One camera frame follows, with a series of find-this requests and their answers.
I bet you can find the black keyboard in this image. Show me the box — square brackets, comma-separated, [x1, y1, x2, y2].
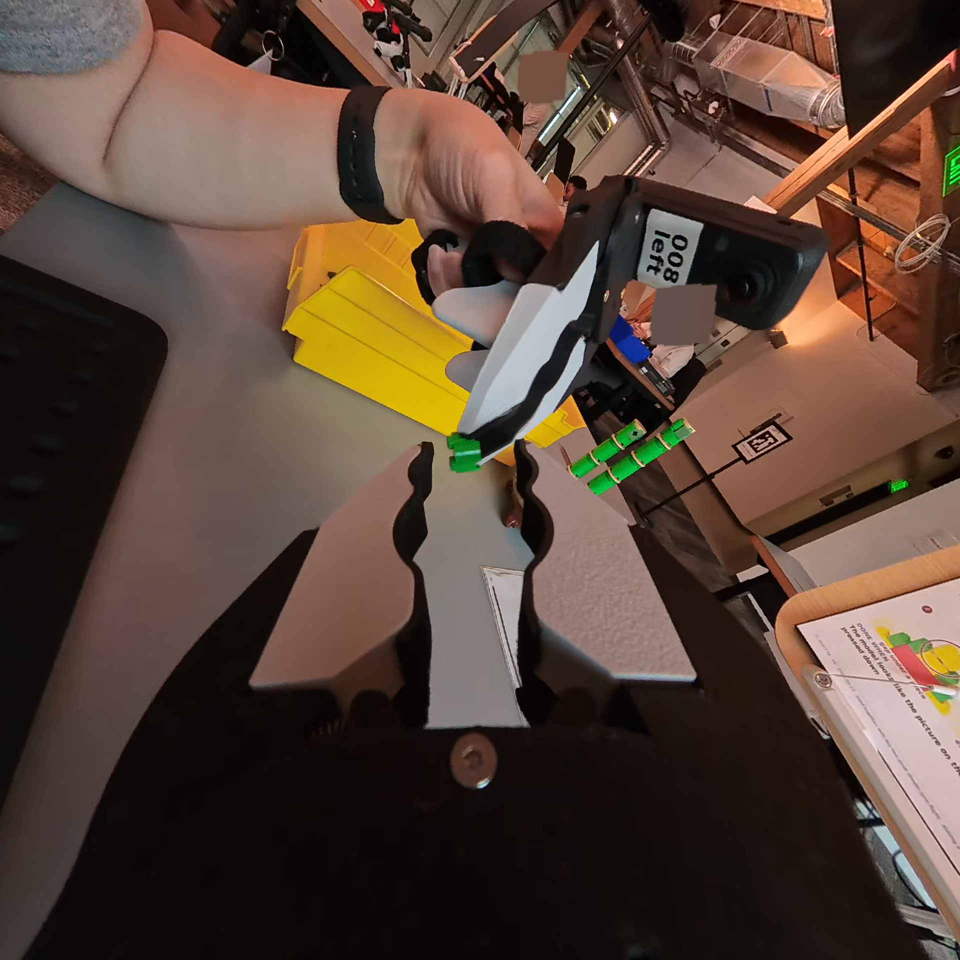
[0, 253, 171, 815]

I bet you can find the black wristband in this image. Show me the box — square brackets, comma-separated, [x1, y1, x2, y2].
[336, 84, 408, 226]

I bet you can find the instruction sheet on wooden stand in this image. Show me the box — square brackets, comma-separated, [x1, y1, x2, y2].
[774, 555, 960, 935]

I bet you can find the white cable coil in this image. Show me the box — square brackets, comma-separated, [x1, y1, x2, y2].
[892, 212, 955, 276]

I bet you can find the yellow plastic bin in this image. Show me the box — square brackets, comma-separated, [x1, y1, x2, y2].
[282, 217, 588, 466]

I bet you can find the person's left forearm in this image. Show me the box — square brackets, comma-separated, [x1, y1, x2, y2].
[0, 28, 354, 230]

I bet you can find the white paper sheet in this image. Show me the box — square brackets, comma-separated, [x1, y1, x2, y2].
[480, 566, 526, 690]

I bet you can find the white and black toy robot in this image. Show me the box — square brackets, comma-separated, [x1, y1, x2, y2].
[362, 0, 435, 85]

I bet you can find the grey shirt sleeve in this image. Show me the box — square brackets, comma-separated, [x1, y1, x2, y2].
[0, 0, 145, 76]

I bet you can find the bamboo brick model in pot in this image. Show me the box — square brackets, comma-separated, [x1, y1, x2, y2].
[501, 418, 696, 531]

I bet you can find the grey desk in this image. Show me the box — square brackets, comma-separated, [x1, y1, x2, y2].
[0, 183, 751, 960]

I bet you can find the person's left hand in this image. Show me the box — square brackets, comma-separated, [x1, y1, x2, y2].
[373, 88, 567, 294]

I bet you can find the blue bin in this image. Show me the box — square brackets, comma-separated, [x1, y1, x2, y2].
[606, 315, 655, 363]

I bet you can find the silver ventilation duct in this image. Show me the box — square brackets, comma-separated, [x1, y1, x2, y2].
[666, 26, 850, 130]

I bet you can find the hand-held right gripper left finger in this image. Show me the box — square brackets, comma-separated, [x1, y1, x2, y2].
[249, 441, 438, 727]

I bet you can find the wooden beam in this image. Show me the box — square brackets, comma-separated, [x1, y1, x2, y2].
[763, 54, 960, 217]

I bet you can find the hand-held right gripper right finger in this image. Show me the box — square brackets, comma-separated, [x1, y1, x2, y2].
[512, 441, 700, 687]

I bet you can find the black and white marker sign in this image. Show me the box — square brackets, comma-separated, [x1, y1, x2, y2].
[637, 418, 795, 520]

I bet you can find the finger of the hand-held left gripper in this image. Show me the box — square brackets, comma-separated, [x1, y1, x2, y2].
[456, 240, 603, 451]
[476, 333, 590, 466]

